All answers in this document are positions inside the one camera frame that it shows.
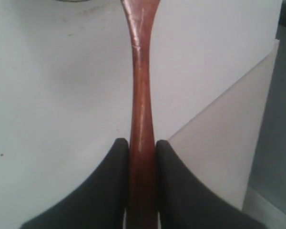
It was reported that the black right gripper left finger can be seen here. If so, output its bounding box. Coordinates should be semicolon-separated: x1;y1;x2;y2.
21;138;129;229

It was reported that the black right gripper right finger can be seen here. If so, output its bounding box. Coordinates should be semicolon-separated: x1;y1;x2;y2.
156;140;265;229

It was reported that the brown wooden spoon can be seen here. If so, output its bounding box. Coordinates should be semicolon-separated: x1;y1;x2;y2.
121;0;160;229

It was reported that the round steel rice bowl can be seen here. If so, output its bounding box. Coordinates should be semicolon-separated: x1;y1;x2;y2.
56;0;91;3

